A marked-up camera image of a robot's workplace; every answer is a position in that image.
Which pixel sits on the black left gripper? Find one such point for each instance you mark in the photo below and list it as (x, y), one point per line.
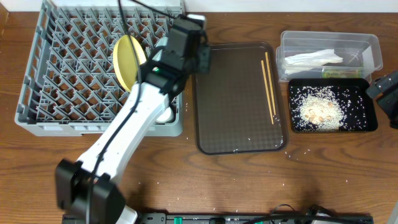
(203, 58)

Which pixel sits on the wooden chopstick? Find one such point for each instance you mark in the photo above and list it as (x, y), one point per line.
(267, 91)
(270, 82)

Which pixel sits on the white cup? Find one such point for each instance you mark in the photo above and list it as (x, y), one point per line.
(166, 117)

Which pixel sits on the yellow plate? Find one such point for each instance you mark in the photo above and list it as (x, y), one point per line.
(128, 55)

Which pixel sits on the white paper napkin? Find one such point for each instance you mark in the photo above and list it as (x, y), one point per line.
(317, 58)

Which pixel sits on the rice and shell waste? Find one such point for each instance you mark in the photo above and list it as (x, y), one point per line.
(327, 109)

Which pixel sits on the green foil wrapper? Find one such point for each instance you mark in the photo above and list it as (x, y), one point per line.
(331, 73)

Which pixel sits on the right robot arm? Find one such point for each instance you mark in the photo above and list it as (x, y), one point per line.
(384, 91)

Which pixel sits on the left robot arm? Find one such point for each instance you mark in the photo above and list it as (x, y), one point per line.
(87, 189)

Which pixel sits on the dark brown serving tray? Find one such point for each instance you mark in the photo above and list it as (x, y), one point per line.
(230, 102)

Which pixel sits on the clear plastic bin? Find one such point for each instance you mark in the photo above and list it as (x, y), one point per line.
(359, 52)

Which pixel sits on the grey dish rack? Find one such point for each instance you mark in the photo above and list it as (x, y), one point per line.
(70, 87)

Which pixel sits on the black plastic bin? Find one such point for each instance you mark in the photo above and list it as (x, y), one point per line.
(360, 83)

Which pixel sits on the black rail at table edge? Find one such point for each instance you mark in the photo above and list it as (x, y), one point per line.
(315, 214)

